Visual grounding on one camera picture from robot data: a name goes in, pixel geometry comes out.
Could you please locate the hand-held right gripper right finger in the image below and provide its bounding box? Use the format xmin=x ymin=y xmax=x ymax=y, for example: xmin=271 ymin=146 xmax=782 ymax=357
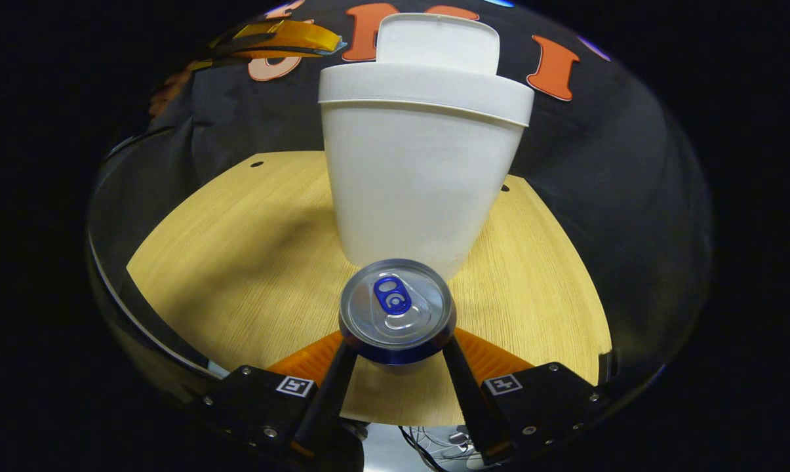
xmin=442 ymin=328 xmax=606 ymax=463

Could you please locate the white desktop garbage bin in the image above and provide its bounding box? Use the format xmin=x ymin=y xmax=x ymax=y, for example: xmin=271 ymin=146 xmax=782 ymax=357
xmin=318 ymin=13 xmax=535 ymax=283

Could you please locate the blue pop can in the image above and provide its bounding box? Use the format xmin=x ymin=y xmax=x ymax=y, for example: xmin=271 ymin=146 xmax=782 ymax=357
xmin=339 ymin=258 xmax=458 ymax=366

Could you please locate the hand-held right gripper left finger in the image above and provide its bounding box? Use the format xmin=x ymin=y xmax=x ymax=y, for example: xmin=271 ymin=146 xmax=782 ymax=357
xmin=195 ymin=331 xmax=360 ymax=460

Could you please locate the bundle of thin cables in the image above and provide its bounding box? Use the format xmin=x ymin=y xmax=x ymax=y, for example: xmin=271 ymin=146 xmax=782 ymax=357
xmin=398 ymin=425 xmax=482 ymax=471

